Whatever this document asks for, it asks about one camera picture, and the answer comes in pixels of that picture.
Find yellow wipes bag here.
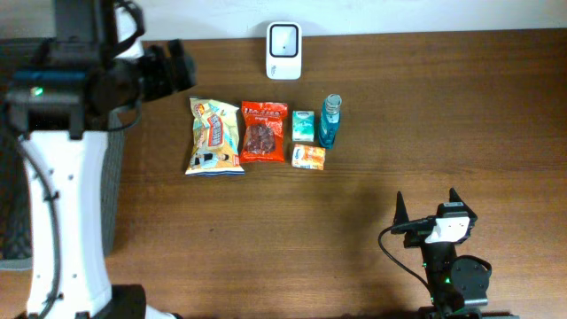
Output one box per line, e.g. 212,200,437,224
185,97,245,176

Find red candy bag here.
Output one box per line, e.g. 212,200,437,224
240,101,288,163

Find orange tissue pack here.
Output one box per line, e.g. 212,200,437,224
291,144,326,170

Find blue mouthwash bottle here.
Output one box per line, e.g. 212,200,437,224
318,94,342,149

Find green tissue pack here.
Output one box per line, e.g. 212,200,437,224
292,111,315,142

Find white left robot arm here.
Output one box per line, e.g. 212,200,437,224
5,40,195,318

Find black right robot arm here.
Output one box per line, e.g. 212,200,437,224
389,189,513,318

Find white barcode scanner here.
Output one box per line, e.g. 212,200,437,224
266,21,302,81

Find grey plastic basket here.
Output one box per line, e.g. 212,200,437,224
0,37,128,271

